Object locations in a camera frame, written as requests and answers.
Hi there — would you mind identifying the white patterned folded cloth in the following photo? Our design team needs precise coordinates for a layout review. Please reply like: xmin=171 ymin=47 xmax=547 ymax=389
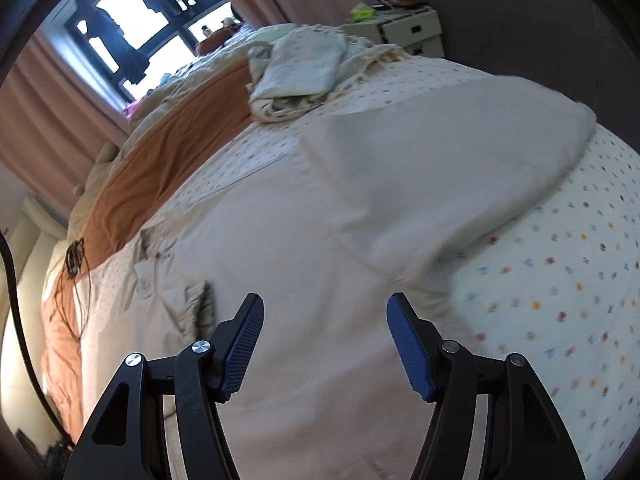
xmin=248 ymin=27 xmax=348 ymax=101

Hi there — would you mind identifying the cream headboard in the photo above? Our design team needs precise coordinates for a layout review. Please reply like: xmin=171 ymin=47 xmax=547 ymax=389
xmin=0 ymin=195 xmax=71 ymax=436

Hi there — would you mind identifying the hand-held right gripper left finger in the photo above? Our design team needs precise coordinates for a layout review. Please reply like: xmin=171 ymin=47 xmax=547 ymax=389
xmin=62 ymin=292 xmax=266 ymax=480

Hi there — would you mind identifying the bed with dotted sheet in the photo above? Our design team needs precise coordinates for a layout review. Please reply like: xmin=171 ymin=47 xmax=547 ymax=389
xmin=80 ymin=55 xmax=640 ymax=480

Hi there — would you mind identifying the orange blanket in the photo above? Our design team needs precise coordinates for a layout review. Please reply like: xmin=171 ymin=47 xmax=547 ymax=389
xmin=40 ymin=57 xmax=256 ymax=431

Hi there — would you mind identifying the thick black cable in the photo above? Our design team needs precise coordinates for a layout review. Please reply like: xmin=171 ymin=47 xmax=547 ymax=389
xmin=0 ymin=232 xmax=71 ymax=441

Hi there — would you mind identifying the brown stuffed toy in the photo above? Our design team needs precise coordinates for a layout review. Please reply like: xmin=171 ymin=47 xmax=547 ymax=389
xmin=195 ymin=17 xmax=241 ymax=56

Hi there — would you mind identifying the cream fringed throw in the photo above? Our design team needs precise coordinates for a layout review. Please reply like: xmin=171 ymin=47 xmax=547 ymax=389
xmin=250 ymin=30 xmax=416 ymax=123

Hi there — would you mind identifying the thin black cable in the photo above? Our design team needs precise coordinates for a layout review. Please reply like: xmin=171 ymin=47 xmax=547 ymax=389
xmin=52 ymin=240 xmax=93 ymax=341

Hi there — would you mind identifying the white bedside cabinet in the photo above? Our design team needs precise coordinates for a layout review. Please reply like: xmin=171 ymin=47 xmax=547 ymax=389
xmin=342 ymin=5 xmax=446 ymax=58

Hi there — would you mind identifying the large beige jacket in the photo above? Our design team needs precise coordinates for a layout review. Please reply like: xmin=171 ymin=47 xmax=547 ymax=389
xmin=80 ymin=72 xmax=598 ymax=480

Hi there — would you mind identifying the window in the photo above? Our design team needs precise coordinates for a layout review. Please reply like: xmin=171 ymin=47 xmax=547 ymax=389
xmin=65 ymin=0 xmax=236 ymax=111

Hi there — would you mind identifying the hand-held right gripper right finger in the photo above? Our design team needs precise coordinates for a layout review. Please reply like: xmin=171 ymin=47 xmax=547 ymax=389
xmin=386 ymin=292 xmax=587 ymax=480

